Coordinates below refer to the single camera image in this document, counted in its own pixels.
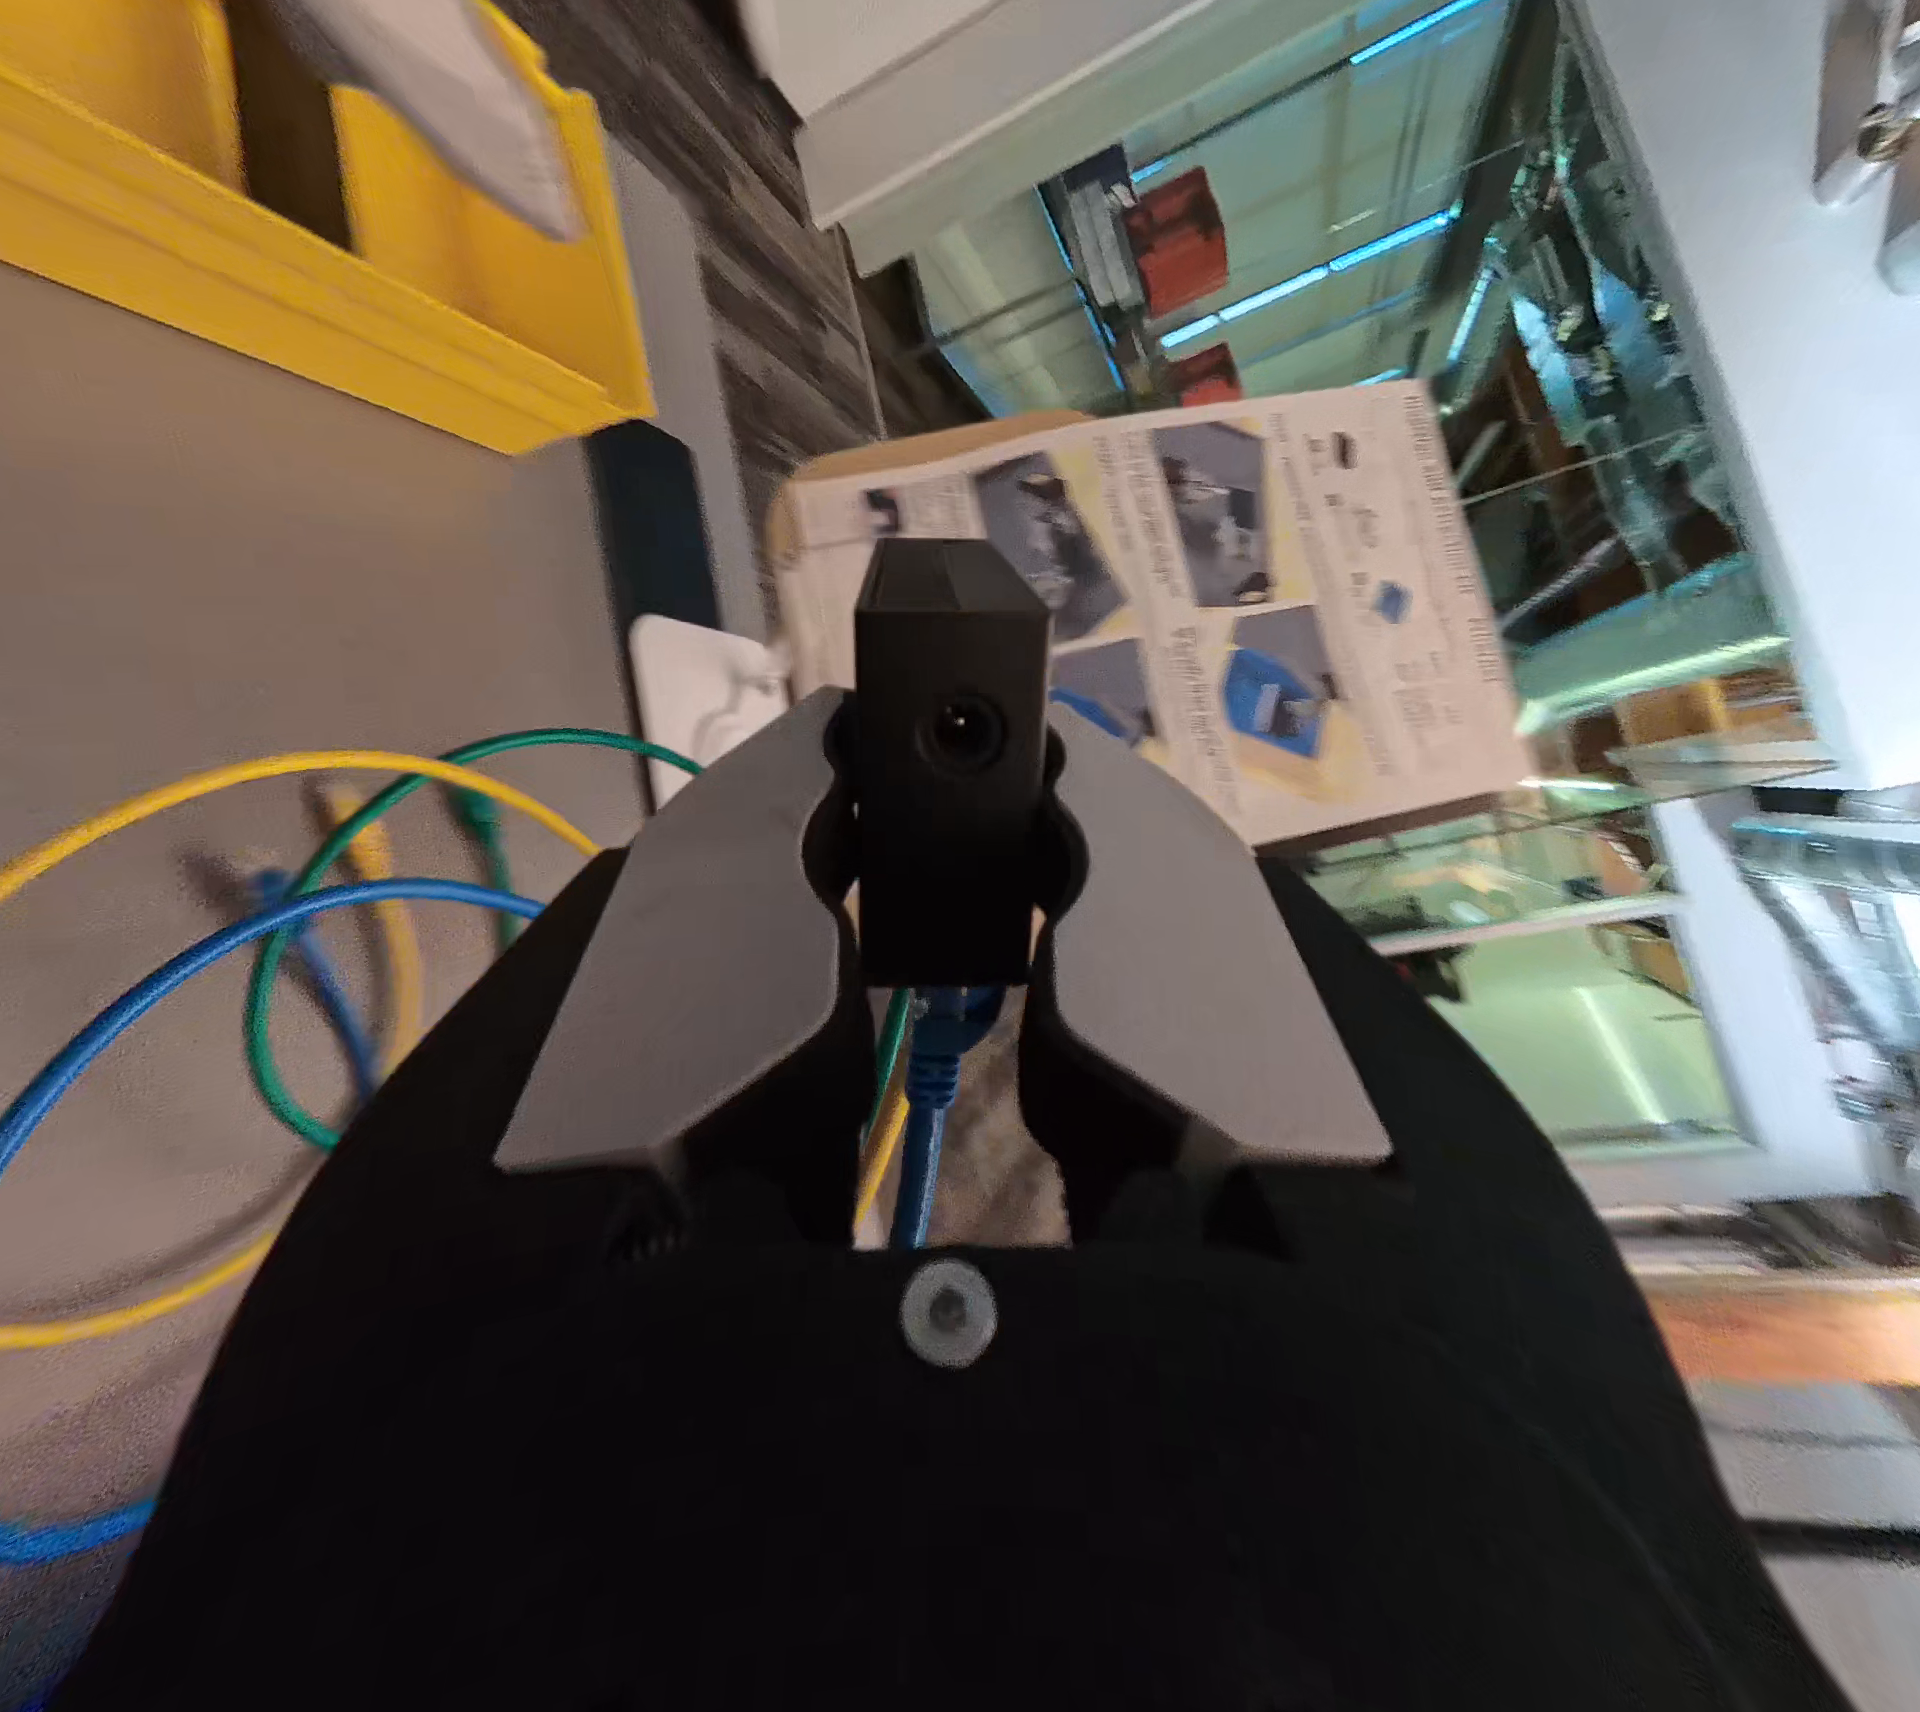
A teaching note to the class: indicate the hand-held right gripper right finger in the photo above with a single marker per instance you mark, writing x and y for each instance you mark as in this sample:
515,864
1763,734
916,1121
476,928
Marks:
1200,991

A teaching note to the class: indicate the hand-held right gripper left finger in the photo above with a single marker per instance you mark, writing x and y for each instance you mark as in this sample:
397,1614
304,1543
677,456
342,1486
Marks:
690,991

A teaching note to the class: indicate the black ethernet switch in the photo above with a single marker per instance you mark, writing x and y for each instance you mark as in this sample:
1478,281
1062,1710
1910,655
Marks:
944,872

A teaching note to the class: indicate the yellow plastic bin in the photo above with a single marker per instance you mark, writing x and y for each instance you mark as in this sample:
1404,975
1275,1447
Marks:
449,317

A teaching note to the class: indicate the white stand base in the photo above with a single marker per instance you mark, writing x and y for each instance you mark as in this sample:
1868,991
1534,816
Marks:
683,692

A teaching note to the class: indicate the printed instruction poster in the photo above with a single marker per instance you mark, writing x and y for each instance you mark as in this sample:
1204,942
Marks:
1273,572

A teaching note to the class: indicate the instruction sheet on stand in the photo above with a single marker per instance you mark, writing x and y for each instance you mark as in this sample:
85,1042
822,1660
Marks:
840,466

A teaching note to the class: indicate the red storage case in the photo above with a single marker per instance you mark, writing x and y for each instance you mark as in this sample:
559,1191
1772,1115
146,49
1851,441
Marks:
1204,376
1176,244

